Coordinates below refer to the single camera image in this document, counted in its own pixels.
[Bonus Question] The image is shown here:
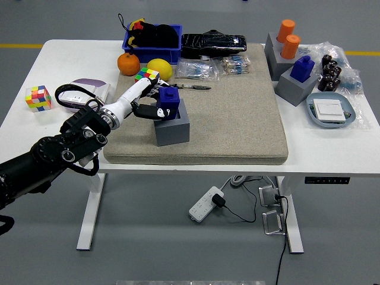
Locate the orange cylinder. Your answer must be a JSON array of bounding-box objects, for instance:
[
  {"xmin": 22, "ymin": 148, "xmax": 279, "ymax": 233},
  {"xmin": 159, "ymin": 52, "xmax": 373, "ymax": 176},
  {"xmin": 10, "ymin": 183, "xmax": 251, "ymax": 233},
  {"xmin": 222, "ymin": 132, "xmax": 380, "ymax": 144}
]
[
  {"xmin": 280, "ymin": 34, "xmax": 302, "ymax": 59},
  {"xmin": 276, "ymin": 19, "xmax": 296, "ymax": 42}
]

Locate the white switch panel thin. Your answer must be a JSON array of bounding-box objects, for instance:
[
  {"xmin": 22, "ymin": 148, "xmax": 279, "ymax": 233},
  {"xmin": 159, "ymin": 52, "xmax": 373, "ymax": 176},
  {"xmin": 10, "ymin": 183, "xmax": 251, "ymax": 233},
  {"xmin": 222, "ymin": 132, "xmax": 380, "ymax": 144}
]
[{"xmin": 94, "ymin": 83, "xmax": 111, "ymax": 103}]

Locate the bag of tan resistors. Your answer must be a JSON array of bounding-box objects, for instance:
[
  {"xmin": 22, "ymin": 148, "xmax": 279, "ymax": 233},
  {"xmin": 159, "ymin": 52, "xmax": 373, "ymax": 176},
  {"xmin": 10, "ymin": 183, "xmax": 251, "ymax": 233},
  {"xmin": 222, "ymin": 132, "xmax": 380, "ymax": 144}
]
[{"xmin": 220, "ymin": 55, "xmax": 253, "ymax": 75}]

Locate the white power cord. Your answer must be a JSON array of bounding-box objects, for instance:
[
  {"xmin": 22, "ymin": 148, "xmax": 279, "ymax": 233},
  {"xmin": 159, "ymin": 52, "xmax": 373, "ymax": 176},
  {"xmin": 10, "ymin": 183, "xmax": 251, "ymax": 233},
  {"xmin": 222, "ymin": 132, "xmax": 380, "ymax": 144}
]
[{"xmin": 218, "ymin": 174, "xmax": 280, "ymax": 191}]

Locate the purple plate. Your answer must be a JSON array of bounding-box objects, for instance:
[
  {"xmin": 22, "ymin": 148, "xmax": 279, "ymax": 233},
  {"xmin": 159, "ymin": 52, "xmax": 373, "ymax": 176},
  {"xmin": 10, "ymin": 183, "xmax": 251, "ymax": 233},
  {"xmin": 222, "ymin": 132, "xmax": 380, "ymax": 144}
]
[{"xmin": 58, "ymin": 78, "xmax": 111, "ymax": 114}]

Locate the black-edged colour cube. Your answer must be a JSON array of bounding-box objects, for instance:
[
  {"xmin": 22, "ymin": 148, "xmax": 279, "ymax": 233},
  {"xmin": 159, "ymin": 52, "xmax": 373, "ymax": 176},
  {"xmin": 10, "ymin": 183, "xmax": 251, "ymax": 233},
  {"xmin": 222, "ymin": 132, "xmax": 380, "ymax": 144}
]
[{"xmin": 134, "ymin": 66, "xmax": 162, "ymax": 84}]

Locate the black adapter with cable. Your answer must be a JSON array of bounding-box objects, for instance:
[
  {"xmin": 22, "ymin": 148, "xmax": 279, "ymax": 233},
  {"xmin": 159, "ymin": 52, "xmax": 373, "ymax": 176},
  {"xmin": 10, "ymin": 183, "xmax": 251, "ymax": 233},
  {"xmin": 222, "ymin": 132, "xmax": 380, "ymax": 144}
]
[{"xmin": 211, "ymin": 175, "xmax": 264, "ymax": 223}]

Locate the orange fruit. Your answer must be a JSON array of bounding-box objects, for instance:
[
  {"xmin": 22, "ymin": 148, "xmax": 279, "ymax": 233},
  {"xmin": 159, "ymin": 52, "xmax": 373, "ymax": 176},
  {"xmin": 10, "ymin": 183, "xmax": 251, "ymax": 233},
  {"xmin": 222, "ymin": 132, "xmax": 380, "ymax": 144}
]
[{"xmin": 117, "ymin": 52, "xmax": 141, "ymax": 77}]

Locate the grey square seal holder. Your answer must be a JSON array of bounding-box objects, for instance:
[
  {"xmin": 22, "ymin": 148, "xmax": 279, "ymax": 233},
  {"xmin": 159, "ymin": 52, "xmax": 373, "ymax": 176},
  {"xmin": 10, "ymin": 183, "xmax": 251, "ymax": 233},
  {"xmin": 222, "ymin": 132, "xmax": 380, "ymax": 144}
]
[
  {"xmin": 274, "ymin": 65, "xmax": 322, "ymax": 107},
  {"xmin": 153, "ymin": 99, "xmax": 191, "ymax": 147}
]

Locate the grey-brown mat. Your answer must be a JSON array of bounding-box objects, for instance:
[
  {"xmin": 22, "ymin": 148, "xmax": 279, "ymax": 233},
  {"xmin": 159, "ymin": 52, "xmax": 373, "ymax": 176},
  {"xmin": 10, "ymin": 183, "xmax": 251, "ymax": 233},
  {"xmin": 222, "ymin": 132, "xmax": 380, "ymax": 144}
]
[{"xmin": 103, "ymin": 43, "xmax": 289, "ymax": 166}]

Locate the white wall socket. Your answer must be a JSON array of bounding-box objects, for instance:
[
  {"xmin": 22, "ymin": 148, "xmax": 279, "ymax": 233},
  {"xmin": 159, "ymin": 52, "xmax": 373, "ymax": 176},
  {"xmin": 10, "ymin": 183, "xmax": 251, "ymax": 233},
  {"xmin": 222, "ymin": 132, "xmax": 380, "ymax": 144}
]
[{"xmin": 59, "ymin": 87, "xmax": 100, "ymax": 106}]

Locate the bag of blue resistors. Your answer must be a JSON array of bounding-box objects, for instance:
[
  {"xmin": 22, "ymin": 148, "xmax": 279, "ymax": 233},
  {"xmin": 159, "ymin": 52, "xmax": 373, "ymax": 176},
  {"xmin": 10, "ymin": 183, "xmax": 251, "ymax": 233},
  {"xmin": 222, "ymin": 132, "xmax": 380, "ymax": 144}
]
[{"xmin": 175, "ymin": 58, "xmax": 220, "ymax": 81}]

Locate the white square switch panel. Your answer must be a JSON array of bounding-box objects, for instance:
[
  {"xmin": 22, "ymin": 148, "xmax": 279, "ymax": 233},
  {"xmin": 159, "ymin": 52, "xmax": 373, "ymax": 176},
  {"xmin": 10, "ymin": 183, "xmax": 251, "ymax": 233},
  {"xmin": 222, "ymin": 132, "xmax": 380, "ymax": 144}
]
[{"xmin": 313, "ymin": 99, "xmax": 347, "ymax": 122}]

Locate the black slim hand tool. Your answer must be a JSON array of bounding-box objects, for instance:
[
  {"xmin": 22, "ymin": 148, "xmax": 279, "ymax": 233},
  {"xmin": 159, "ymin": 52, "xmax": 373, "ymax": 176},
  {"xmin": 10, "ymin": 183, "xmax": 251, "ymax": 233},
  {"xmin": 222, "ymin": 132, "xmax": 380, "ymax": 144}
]
[{"xmin": 170, "ymin": 83, "xmax": 212, "ymax": 91}]

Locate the black wrapped flat device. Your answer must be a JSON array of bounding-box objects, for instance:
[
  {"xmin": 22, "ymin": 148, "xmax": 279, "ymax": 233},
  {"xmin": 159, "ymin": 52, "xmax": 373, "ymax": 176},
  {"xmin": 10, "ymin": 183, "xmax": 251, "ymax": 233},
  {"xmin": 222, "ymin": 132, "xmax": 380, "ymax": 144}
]
[{"xmin": 180, "ymin": 28, "xmax": 248, "ymax": 59}]

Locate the white-edged pastel colour cube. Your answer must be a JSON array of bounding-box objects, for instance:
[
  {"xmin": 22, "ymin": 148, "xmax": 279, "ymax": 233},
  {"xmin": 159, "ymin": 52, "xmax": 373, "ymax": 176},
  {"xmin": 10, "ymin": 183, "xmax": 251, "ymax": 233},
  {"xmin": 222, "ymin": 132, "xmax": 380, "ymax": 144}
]
[{"xmin": 24, "ymin": 85, "xmax": 52, "ymax": 113}]

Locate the white table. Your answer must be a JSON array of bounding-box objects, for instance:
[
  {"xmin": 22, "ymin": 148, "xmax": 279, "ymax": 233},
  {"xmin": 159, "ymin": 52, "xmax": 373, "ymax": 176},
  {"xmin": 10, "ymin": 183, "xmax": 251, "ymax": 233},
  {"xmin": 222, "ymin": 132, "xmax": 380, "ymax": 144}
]
[{"xmin": 0, "ymin": 39, "xmax": 380, "ymax": 255}]

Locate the metal pedal frame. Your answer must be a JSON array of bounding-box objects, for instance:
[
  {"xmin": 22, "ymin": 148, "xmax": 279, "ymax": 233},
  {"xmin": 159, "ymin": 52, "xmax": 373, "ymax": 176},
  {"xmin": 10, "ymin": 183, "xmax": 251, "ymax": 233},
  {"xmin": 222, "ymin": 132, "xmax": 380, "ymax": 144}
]
[
  {"xmin": 258, "ymin": 185, "xmax": 283, "ymax": 207},
  {"xmin": 261, "ymin": 210, "xmax": 286, "ymax": 236}
]

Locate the blue seal stamp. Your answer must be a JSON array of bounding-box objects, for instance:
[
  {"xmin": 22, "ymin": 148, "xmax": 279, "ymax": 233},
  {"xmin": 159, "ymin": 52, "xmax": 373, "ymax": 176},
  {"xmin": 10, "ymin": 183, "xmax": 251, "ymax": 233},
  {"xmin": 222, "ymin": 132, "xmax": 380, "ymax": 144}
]
[
  {"xmin": 290, "ymin": 55, "xmax": 315, "ymax": 83},
  {"xmin": 156, "ymin": 85, "xmax": 181, "ymax": 121}
]

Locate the light blue plate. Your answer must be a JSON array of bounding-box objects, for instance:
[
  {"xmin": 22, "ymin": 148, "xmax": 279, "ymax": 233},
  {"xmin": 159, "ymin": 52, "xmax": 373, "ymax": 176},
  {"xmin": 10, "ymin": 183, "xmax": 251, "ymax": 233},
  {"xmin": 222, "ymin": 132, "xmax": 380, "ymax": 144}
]
[{"xmin": 306, "ymin": 91, "xmax": 357, "ymax": 129}]

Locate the black desk control panel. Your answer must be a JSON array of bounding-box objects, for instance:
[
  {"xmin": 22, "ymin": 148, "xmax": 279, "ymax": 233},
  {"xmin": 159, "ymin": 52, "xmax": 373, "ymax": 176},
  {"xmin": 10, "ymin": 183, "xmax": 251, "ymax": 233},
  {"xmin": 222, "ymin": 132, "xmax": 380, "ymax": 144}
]
[{"xmin": 304, "ymin": 176, "xmax": 350, "ymax": 185}]

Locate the black cloth pouch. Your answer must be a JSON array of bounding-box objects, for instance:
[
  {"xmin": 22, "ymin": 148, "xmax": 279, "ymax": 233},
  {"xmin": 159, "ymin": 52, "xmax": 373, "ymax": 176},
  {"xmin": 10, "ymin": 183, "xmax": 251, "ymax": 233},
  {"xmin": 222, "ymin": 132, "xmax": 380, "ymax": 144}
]
[{"xmin": 118, "ymin": 13, "xmax": 181, "ymax": 48}]

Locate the green circuit board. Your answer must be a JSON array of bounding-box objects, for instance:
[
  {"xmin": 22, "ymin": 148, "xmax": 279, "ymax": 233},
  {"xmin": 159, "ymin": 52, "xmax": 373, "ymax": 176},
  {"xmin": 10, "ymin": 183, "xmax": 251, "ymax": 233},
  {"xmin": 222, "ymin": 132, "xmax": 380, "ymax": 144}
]
[{"xmin": 308, "ymin": 103, "xmax": 353, "ymax": 123}]

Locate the long black cable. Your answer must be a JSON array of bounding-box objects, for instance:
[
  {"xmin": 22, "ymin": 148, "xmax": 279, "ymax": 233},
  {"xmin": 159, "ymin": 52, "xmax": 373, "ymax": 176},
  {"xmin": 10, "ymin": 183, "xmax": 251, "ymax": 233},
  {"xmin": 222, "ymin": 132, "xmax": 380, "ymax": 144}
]
[{"xmin": 273, "ymin": 194, "xmax": 289, "ymax": 285}]

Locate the tall grey double holder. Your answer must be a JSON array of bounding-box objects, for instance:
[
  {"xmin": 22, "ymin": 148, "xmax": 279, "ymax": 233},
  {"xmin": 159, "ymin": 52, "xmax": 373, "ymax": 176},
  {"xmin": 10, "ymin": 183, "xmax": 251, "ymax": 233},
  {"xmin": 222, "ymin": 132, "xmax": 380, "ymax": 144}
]
[{"xmin": 264, "ymin": 31, "xmax": 300, "ymax": 81}]

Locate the white power strip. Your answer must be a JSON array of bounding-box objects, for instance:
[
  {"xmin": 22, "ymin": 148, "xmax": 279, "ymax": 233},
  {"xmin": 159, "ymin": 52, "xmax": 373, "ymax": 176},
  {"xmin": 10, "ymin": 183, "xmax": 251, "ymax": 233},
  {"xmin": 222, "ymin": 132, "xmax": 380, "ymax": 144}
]
[{"xmin": 188, "ymin": 186, "xmax": 225, "ymax": 223}]

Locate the yellow red toy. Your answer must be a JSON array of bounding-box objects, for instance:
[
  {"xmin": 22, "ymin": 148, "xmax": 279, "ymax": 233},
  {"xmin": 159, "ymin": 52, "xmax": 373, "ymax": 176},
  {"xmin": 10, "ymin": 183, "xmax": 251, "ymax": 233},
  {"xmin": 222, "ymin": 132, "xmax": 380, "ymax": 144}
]
[{"xmin": 128, "ymin": 18, "xmax": 146, "ymax": 48}]

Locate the clear bag with blue parts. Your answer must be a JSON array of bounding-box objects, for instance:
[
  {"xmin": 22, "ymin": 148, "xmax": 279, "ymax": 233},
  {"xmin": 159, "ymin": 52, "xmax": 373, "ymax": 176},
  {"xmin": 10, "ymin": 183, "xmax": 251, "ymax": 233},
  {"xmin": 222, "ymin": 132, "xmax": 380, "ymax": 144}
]
[{"xmin": 298, "ymin": 41, "xmax": 363, "ymax": 95}]

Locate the blue plastic bin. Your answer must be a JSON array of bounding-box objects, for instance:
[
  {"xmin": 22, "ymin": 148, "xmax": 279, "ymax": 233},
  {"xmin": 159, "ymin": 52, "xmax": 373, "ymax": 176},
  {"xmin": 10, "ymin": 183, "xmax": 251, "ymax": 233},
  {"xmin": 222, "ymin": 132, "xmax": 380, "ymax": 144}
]
[{"xmin": 121, "ymin": 23, "xmax": 183, "ymax": 65}]

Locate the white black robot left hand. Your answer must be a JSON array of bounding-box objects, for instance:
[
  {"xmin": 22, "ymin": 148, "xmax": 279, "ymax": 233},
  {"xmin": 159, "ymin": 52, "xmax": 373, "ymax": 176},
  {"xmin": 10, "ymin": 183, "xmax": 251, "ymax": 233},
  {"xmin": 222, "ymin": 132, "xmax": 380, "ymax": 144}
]
[{"xmin": 102, "ymin": 77, "xmax": 172, "ymax": 129}]

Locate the yellow lemon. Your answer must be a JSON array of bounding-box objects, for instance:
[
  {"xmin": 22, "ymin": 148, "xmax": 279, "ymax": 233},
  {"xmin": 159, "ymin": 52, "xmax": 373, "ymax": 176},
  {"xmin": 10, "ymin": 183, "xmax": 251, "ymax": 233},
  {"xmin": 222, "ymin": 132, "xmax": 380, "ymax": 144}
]
[{"xmin": 147, "ymin": 58, "xmax": 173, "ymax": 83}]

